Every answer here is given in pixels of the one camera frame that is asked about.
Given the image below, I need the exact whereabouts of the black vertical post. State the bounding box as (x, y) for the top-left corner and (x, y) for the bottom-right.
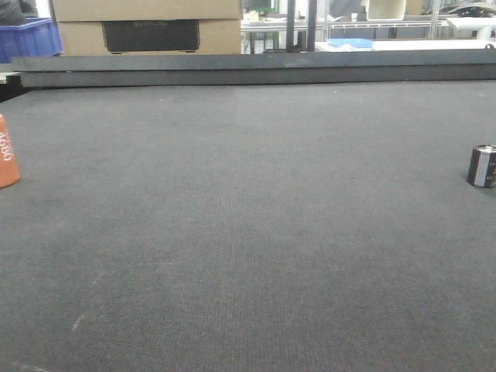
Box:
(285, 0), (295, 53)

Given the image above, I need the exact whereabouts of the dark grey table rail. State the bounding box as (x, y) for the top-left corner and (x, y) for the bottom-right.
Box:
(10, 49), (495, 88)

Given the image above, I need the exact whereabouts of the dark brown cylindrical capacitor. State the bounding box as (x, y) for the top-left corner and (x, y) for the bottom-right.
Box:
(467, 144), (495, 188)

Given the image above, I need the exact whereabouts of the blue plastic crate background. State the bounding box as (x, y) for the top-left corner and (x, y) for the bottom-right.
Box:
(1, 18), (63, 64)

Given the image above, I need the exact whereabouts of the cardboard box with black window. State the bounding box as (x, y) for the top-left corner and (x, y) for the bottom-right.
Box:
(52, 0), (242, 56)

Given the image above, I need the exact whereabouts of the orange cylindrical capacitor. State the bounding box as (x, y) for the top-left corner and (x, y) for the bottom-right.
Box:
(0, 115), (20, 188)

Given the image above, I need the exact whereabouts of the light blue tray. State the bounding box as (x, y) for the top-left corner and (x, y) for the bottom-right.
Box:
(327, 38), (374, 51)

